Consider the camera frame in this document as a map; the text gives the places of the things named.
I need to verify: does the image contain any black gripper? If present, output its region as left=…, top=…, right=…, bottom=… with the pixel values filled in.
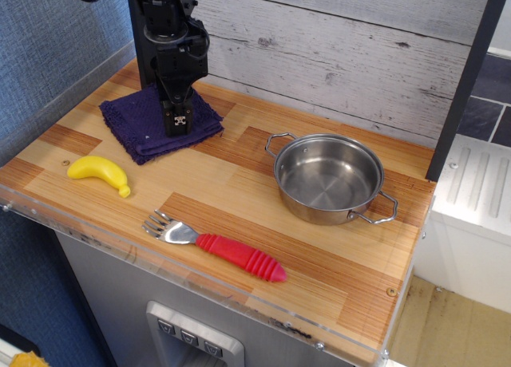
left=152, top=18, right=210, bottom=136

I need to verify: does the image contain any purple rag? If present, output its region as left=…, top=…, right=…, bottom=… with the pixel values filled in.
left=100, top=85, right=224, bottom=165

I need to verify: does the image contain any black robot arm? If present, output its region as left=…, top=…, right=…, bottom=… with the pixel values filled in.
left=137, top=0, right=210, bottom=137

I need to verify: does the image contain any yellow toy banana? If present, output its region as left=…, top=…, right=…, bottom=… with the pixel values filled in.
left=67, top=156, right=131, bottom=198

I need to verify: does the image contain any clear acrylic edge guard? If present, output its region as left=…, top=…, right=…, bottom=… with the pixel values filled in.
left=1, top=176, right=435, bottom=366

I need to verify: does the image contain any silver button panel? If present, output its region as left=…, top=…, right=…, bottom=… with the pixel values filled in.
left=146, top=301, right=245, bottom=366

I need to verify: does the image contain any yellow black object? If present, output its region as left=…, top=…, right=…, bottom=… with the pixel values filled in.
left=1, top=352, right=50, bottom=367

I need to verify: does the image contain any white ribbed cabinet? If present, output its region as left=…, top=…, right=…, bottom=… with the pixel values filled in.
left=414, top=135, right=510, bottom=312

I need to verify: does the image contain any black left frame post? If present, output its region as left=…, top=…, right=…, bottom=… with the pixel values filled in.
left=128, top=0, right=156, bottom=88

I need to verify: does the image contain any black frame post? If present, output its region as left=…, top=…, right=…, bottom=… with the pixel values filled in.
left=425, top=0, right=506, bottom=182
left=128, top=0, right=156, bottom=88

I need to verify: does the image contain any red handled fork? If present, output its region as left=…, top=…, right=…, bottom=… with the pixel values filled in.
left=141, top=209, right=287, bottom=282

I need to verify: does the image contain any silver pan with handles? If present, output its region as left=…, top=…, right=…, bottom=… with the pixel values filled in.
left=265, top=132, right=398, bottom=226

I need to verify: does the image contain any black right frame post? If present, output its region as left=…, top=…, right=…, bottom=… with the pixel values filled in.
left=425, top=0, right=506, bottom=182

